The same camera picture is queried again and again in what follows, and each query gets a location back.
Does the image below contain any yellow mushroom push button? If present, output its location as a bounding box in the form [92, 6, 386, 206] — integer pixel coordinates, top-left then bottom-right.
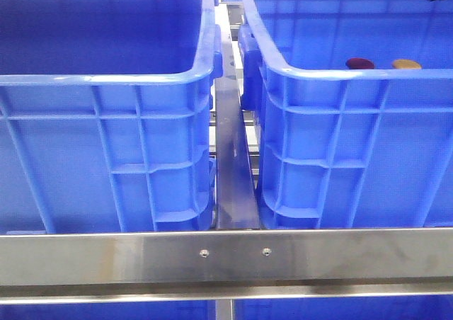
[391, 59, 422, 69]

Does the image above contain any red mushroom push button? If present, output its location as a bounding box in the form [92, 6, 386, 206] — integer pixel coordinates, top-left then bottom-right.
[345, 57, 375, 69]

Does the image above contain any right blue plastic bin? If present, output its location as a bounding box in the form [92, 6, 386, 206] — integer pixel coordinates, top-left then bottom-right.
[241, 0, 452, 229]

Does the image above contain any blue plastic bin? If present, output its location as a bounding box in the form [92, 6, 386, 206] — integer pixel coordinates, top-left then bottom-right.
[241, 0, 452, 229]
[1, 0, 222, 235]

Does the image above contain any left blue plastic bin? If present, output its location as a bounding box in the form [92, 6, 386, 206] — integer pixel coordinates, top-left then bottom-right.
[1, 0, 222, 235]

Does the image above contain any stainless steel rack frame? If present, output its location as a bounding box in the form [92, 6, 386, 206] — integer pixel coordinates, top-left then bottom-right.
[1, 3, 452, 319]

